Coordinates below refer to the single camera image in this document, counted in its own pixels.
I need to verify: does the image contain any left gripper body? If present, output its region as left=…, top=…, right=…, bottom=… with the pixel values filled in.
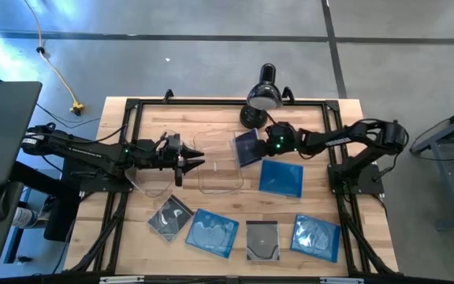
left=147, top=133, right=184, bottom=188

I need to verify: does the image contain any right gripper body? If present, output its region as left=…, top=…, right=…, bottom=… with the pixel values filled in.
left=265, top=121, right=293, bottom=158

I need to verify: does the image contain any black CD jewel case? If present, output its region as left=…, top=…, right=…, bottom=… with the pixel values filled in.
left=232, top=127, right=264, bottom=169
left=147, top=194, right=195, bottom=244
left=245, top=219, right=281, bottom=263

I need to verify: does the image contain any clear plastic bin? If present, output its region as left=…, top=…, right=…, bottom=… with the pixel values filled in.
left=124, top=129, right=192, bottom=199
left=192, top=129, right=245, bottom=195

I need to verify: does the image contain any blue plastic disc case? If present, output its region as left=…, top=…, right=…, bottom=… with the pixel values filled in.
left=184, top=207, right=240, bottom=260
left=289, top=214, right=342, bottom=264
left=258, top=159, right=304, bottom=199

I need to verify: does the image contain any black desk lamp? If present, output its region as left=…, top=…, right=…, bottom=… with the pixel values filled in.
left=239, top=62, right=285, bottom=131

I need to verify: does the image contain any black desk stand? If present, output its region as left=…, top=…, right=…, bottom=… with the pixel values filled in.
left=9, top=161, right=82, bottom=242

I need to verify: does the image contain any clear plastic water bottle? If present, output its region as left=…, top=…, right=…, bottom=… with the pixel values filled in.
left=12, top=206, right=39, bottom=230

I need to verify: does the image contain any dark grey flat panel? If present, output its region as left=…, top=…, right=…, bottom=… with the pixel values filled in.
left=0, top=80, right=43, bottom=187

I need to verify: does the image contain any black aluminium table frame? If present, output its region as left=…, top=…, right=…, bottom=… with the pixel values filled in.
left=69, top=97, right=400, bottom=277

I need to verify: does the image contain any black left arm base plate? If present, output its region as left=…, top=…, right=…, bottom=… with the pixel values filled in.
left=63, top=159, right=137, bottom=194

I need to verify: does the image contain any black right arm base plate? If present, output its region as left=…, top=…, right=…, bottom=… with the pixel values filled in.
left=327, top=163, right=385, bottom=197

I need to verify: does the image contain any yellow extension cable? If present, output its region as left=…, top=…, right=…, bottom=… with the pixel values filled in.
left=22, top=0, right=86, bottom=117

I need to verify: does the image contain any white metal bracket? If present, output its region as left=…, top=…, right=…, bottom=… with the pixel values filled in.
left=320, top=277, right=365, bottom=284
left=99, top=275, right=145, bottom=284

